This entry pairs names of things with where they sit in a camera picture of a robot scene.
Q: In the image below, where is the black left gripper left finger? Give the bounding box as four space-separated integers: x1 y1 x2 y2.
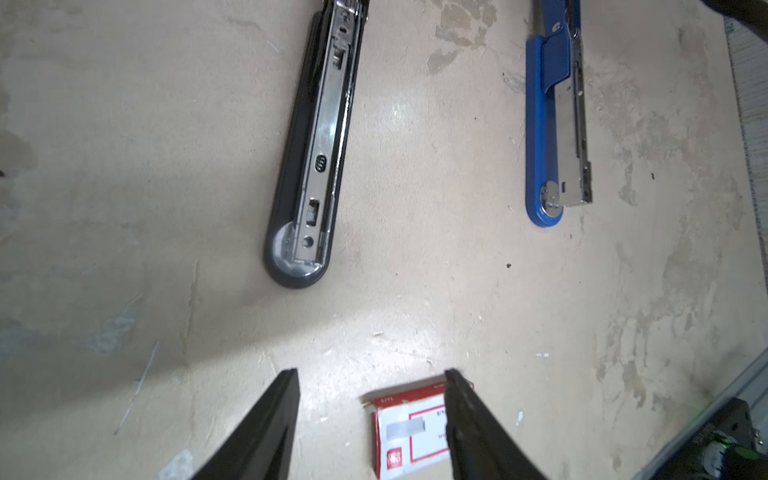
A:
192 368 300 480

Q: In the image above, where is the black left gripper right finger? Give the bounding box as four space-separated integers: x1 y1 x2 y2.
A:
444 369 544 480

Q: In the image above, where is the red white staple box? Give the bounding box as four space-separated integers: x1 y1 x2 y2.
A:
365 382 450 479

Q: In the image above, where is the black stapler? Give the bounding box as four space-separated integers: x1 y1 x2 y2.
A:
264 1 369 289

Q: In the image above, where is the blue stapler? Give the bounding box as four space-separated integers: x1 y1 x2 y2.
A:
525 1 593 228

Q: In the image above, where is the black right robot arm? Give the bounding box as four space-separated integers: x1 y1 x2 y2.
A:
702 0 767 30

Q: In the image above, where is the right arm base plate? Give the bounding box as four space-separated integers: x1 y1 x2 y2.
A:
636 398 767 479

